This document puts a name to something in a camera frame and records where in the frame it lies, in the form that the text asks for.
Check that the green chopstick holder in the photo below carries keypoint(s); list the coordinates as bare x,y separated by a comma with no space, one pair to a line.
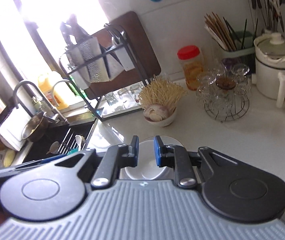
244,55

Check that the red lid plastic jar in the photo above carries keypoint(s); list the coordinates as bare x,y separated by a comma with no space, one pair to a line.
192,65

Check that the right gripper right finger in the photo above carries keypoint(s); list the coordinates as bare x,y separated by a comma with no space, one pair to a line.
176,157

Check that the white electric cooking pot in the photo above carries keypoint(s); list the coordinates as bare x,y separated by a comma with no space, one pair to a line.
270,66

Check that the white dish brush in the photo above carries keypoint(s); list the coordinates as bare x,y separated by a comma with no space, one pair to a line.
78,139

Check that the steel pot in sink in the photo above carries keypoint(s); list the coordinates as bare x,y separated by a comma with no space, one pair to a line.
35,128

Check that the drinking glass right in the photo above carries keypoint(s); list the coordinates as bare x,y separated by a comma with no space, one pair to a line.
135,90

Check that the bowl with garlic and noodles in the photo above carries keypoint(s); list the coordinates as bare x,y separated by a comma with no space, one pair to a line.
159,115

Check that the drinking glass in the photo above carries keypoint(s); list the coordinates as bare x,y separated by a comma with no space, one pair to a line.
135,90
125,96
111,99

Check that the wire rack with glass cups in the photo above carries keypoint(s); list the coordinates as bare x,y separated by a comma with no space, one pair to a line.
224,93

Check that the white ceramic bowl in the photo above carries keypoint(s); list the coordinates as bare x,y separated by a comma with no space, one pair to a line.
147,168

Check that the black sink drain rack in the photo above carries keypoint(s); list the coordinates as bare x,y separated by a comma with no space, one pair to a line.
68,144

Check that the drinking glass middle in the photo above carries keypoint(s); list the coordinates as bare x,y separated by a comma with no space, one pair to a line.
125,96

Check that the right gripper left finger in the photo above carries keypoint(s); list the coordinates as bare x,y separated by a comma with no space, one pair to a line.
115,158

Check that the drinking glass left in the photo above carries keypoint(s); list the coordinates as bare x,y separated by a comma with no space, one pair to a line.
111,99

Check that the black dish rack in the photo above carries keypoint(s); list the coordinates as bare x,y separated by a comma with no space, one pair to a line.
94,63

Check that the orange detergent bottle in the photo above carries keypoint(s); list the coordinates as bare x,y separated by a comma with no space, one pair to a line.
46,82

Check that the chrome kitchen faucet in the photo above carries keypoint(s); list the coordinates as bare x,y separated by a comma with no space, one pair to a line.
23,93

